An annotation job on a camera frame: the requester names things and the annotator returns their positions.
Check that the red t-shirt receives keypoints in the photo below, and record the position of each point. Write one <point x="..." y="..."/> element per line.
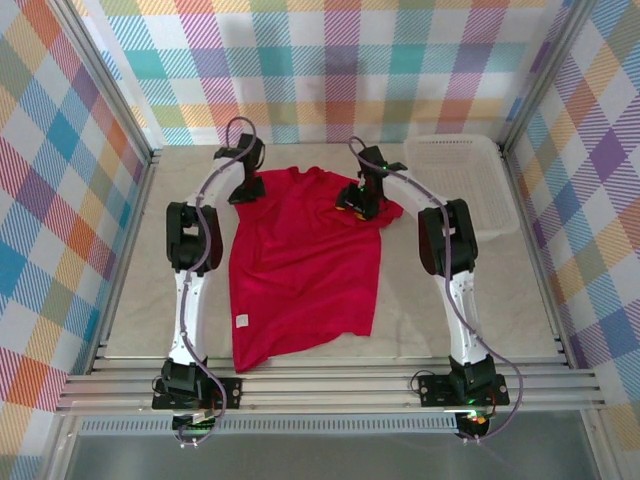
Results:
<point x="300" y="260"/>

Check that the white plastic basket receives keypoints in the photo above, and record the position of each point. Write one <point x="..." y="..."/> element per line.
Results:
<point x="485" y="175"/>

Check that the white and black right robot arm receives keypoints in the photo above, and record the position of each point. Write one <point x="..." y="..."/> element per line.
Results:
<point x="462" y="320"/>

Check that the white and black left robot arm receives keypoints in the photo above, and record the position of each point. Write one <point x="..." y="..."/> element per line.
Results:
<point x="187" y="320"/>

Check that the controller board green connector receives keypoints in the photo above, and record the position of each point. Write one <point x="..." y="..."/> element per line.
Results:
<point x="197" y="422"/>

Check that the controller board orange connector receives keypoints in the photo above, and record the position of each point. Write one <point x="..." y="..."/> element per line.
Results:
<point x="475" y="422"/>

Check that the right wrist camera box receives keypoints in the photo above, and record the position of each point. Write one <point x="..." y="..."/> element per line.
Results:
<point x="361" y="177"/>

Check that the aluminium side rail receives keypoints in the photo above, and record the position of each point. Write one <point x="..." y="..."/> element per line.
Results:
<point x="542" y="250"/>
<point x="135" y="220"/>

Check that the aluminium frame post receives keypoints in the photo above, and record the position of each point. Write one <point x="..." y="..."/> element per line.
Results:
<point x="545" y="70"/>
<point x="107" y="85"/>

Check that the aluminium mounting rail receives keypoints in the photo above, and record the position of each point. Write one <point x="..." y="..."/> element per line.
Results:
<point x="325" y="392"/>

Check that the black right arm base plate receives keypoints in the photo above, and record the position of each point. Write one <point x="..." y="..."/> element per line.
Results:
<point x="435" y="392"/>

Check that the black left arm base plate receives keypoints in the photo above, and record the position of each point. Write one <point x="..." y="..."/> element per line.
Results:
<point x="230" y="395"/>

